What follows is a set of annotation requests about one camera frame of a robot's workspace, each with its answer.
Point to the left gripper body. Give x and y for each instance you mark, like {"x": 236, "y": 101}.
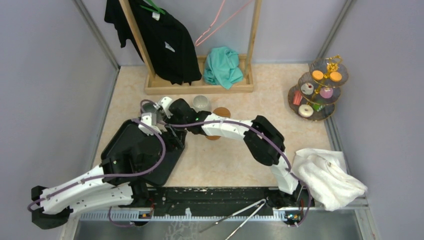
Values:
{"x": 173, "y": 142}

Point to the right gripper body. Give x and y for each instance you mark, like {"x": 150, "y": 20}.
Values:
{"x": 173, "y": 120}

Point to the black baking tray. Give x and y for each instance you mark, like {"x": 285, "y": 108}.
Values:
{"x": 132, "y": 139}

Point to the grey-blue ceramic mug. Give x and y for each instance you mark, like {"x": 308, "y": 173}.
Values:
{"x": 149, "y": 107}

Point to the wooden coaster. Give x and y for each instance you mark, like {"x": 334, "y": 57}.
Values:
{"x": 222, "y": 111}
{"x": 213, "y": 138}

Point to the red cake slice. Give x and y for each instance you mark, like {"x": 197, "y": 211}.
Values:
{"x": 297, "y": 98}

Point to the white glazed donut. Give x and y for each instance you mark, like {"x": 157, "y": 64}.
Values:
{"x": 305, "y": 111}

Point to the green cake slice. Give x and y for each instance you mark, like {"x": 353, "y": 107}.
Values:
{"x": 318, "y": 107}

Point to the orange biscuit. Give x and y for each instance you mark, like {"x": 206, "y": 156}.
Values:
{"x": 317, "y": 75}

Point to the pink cupcake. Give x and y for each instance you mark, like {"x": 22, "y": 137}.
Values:
{"x": 326, "y": 92}

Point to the white towel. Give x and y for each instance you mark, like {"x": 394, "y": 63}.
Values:
{"x": 325, "y": 174}

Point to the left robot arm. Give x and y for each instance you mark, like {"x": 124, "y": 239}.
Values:
{"x": 130, "y": 163}

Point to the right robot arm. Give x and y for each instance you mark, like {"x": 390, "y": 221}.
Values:
{"x": 263, "y": 140}

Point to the white speckled mug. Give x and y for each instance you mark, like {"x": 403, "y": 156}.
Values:
{"x": 201, "y": 103}

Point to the teal cloth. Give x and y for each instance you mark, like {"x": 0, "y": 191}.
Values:
{"x": 222, "y": 67}

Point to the black t-shirt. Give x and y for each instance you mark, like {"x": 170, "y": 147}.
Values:
{"x": 169, "y": 45}

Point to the wooden clothes rack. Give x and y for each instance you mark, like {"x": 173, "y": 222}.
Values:
{"x": 155, "y": 85}

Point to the green hanger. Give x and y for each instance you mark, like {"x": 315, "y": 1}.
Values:
{"x": 151, "y": 6}

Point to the three-tier glass stand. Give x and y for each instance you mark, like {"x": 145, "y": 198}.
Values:
{"x": 325, "y": 65}

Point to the orange macaron on stand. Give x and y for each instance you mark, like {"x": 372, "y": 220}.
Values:
{"x": 335, "y": 76}

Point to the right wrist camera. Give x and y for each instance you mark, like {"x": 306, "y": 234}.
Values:
{"x": 164, "y": 106}

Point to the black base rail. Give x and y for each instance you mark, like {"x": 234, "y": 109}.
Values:
{"x": 219, "y": 201}

